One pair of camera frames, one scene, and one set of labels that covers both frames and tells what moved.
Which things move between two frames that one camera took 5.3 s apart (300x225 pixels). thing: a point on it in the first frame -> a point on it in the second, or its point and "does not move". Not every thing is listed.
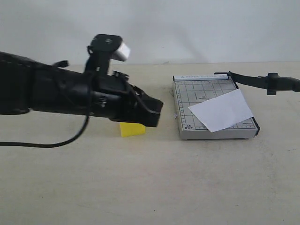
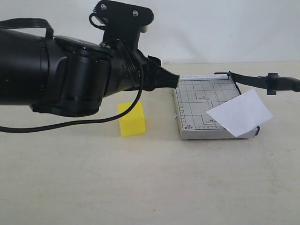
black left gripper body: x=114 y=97 -> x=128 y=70
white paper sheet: x=225 y=109 -> x=243 y=113
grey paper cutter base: x=189 y=91 does not move
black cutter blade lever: x=272 y=83 does not move
